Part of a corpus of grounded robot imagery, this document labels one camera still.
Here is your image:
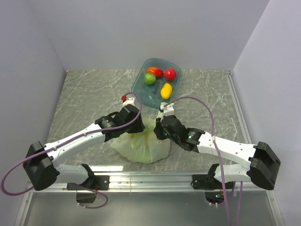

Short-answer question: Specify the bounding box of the red apple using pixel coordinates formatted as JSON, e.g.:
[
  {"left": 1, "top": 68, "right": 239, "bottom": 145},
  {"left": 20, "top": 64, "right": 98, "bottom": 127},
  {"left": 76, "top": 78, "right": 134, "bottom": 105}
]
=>
[{"left": 164, "top": 68, "right": 177, "bottom": 81}]

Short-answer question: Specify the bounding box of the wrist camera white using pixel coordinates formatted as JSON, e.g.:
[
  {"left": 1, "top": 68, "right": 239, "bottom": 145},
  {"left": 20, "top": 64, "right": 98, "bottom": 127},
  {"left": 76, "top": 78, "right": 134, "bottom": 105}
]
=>
[
  {"left": 121, "top": 95, "right": 136, "bottom": 107},
  {"left": 157, "top": 102, "right": 174, "bottom": 118}
]

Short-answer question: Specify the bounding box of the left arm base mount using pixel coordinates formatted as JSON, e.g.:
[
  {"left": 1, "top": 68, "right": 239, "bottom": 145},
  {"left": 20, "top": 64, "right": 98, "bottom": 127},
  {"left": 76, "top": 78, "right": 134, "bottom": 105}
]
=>
[{"left": 66, "top": 175, "right": 110, "bottom": 209}]

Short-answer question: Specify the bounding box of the green round fruit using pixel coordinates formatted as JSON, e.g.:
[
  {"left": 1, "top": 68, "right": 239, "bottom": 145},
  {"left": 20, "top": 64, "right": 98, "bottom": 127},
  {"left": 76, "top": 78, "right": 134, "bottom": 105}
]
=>
[{"left": 144, "top": 73, "right": 156, "bottom": 85}]

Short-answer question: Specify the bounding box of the red orange mango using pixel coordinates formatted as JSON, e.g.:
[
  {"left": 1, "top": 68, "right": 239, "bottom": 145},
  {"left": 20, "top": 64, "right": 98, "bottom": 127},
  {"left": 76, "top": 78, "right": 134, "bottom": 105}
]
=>
[{"left": 147, "top": 67, "right": 164, "bottom": 78}]

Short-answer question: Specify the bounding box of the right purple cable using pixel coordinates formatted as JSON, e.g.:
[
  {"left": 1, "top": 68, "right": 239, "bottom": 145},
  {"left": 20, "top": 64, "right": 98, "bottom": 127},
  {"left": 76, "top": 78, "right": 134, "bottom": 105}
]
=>
[{"left": 163, "top": 96, "right": 244, "bottom": 226}]

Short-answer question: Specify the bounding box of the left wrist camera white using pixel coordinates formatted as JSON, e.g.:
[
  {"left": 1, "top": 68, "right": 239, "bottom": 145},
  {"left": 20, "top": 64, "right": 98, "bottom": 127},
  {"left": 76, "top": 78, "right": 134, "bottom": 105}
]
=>
[{"left": 121, "top": 95, "right": 136, "bottom": 107}]

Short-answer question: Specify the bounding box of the pale green plastic bag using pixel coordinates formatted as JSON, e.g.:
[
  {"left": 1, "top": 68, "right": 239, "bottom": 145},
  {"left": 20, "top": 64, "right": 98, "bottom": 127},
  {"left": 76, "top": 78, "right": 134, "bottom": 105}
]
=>
[{"left": 111, "top": 118, "right": 171, "bottom": 164}]

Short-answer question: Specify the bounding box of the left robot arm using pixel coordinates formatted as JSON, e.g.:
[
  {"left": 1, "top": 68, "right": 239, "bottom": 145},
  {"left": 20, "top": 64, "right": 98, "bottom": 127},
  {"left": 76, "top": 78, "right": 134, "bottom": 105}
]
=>
[{"left": 23, "top": 104, "right": 144, "bottom": 191}]

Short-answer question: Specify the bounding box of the yellow mango in tray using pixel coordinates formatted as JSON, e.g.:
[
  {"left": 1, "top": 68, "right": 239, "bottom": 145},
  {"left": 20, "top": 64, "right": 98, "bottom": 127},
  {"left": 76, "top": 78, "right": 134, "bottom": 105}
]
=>
[{"left": 160, "top": 83, "right": 173, "bottom": 100}]

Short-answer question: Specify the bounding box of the teal plastic tray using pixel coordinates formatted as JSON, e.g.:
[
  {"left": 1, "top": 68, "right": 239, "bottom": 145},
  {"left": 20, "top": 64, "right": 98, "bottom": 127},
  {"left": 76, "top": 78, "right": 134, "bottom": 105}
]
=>
[{"left": 131, "top": 58, "right": 182, "bottom": 109}]

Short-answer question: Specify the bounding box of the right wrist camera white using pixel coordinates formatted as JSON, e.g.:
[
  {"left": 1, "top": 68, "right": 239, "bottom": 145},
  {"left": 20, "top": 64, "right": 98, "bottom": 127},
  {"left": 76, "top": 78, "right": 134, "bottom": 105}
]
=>
[{"left": 157, "top": 102, "right": 174, "bottom": 118}]

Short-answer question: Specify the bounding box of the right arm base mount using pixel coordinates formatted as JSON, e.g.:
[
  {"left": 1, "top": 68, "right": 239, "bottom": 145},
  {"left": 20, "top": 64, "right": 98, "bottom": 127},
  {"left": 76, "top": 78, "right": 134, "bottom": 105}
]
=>
[{"left": 190, "top": 163, "right": 225, "bottom": 206}]

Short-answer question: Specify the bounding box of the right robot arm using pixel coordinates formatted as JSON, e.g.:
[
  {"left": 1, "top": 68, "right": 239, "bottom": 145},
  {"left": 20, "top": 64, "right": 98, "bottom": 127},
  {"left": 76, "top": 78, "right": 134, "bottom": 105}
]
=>
[{"left": 154, "top": 115, "right": 281, "bottom": 190}]

